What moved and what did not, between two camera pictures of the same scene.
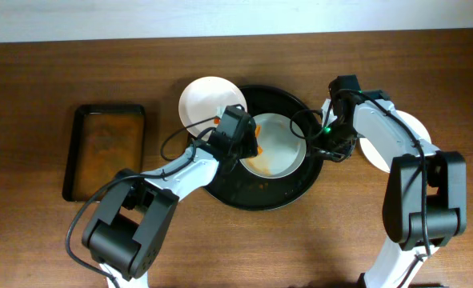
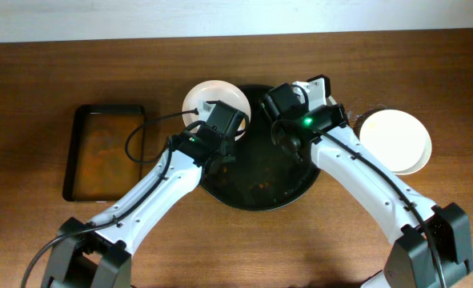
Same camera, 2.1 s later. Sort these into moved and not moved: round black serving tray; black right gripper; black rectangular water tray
Moved: black right gripper
Not moved: black rectangular water tray; round black serving tray
